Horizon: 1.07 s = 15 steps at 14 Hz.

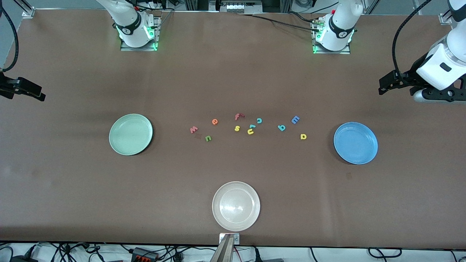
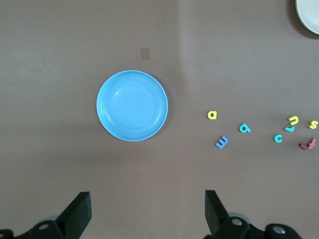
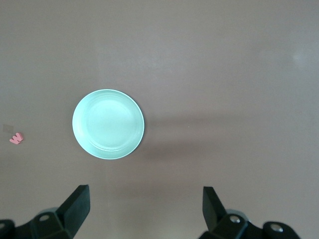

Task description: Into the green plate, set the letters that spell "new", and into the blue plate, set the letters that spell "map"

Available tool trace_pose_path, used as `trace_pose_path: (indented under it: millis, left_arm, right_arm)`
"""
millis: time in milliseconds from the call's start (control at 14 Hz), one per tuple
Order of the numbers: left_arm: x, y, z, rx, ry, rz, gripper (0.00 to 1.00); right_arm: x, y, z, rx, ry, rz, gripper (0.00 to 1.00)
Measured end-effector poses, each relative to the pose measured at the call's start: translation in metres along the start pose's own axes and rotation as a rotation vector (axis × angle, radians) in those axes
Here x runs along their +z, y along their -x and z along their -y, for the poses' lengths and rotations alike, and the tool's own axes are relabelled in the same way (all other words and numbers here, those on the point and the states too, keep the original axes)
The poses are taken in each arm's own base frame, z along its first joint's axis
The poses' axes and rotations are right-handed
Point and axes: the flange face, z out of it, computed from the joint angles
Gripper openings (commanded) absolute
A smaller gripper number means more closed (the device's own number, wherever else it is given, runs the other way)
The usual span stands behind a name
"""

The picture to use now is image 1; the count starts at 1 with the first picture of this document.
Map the blue plate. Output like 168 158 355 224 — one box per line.
333 122 378 165

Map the green plate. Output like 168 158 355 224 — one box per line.
109 114 153 156

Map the white power strip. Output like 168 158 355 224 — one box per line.
220 0 263 13

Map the beige plate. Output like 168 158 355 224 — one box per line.
212 181 261 232

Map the black orange power strip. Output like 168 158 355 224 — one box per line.
131 247 159 262

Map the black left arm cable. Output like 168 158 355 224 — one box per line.
392 0 434 80

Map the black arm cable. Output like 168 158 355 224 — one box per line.
392 0 434 80
0 0 19 72

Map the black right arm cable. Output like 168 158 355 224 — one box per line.
0 0 19 72

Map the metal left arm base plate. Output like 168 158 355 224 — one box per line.
312 22 352 55

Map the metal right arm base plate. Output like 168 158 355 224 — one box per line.
120 15 161 52

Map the thick black braided cable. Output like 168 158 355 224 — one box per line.
238 14 321 32

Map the black looped cable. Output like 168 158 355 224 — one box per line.
368 247 403 259

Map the silver mounting bracket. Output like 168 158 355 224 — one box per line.
219 233 240 245

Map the aluminium camera post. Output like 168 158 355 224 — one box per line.
210 234 235 262

